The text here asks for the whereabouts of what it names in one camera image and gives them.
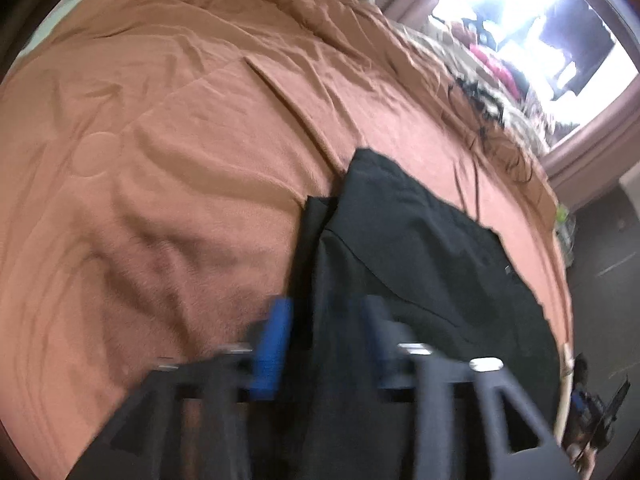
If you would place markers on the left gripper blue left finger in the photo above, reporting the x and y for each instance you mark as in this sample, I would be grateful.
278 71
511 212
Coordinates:
185 414

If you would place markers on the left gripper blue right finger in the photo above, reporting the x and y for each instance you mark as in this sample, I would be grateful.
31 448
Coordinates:
471 419

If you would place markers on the black garment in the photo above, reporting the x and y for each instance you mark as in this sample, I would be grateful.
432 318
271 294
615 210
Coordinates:
438 272

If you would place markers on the orange-brown bed blanket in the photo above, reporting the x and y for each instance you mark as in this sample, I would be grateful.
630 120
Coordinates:
156 161

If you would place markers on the pink plush toy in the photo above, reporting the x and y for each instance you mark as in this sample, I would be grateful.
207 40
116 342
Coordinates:
497 68

